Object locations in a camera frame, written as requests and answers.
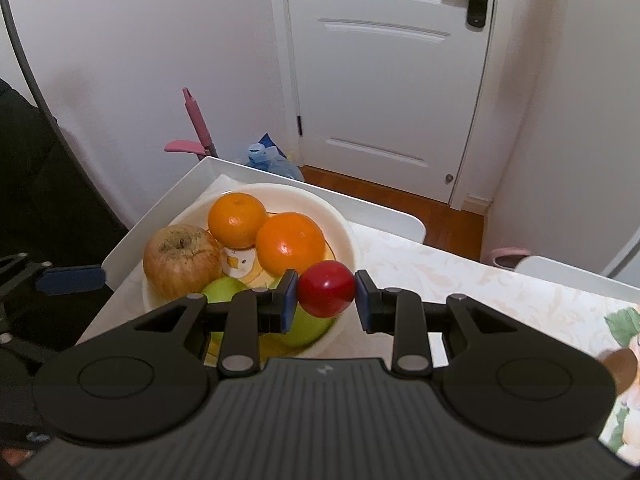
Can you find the white tray table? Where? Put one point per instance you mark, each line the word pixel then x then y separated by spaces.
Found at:
pixel 150 215

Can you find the small red fruit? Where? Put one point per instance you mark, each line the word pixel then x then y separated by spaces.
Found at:
pixel 325 287

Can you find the grey metal tube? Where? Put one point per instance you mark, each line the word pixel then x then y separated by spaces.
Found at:
pixel 34 89

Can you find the floral tablecloth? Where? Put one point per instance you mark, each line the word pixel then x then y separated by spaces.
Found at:
pixel 475 280

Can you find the green round fruit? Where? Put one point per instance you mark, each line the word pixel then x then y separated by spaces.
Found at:
pixel 222 290
pixel 310 330

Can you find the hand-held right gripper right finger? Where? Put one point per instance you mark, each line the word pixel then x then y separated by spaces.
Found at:
pixel 362 305

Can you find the large orange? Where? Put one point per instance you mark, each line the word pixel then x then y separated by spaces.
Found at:
pixel 290 245
pixel 237 220

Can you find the cream bowl with yellow cartoon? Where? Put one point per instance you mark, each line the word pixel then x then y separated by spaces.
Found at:
pixel 330 220

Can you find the white cabinet door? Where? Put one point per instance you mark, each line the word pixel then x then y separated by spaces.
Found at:
pixel 630 265

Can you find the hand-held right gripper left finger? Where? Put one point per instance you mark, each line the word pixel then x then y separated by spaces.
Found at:
pixel 289 300

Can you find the blue plastic bag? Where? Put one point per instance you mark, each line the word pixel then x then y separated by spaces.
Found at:
pixel 272 162

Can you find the brown kiwi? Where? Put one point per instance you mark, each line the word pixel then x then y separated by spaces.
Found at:
pixel 615 370

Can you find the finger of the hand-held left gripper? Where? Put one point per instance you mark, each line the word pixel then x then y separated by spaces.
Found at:
pixel 30 352
pixel 70 280

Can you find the yellowish red apple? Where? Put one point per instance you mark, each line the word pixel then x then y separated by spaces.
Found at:
pixel 180 260

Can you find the white panel door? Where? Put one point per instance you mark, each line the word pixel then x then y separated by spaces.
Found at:
pixel 380 110

